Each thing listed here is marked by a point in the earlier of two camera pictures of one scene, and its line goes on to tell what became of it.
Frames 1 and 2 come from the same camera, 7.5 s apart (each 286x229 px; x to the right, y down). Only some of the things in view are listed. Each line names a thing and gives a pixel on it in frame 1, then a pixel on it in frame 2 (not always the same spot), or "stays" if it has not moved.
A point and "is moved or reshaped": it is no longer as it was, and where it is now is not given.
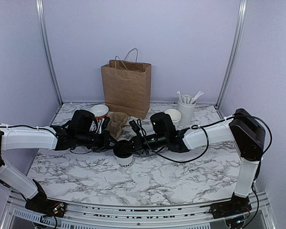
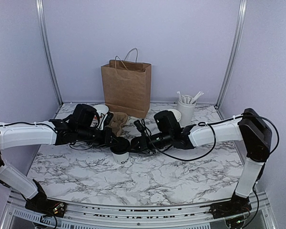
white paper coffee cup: [125, 162] is moved or reshaped
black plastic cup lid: [119, 150] is moved or reshaped
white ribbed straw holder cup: [186, 104] stays
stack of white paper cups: [176, 116] stays
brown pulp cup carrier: [115, 124] stays
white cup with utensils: [188, 100] stays
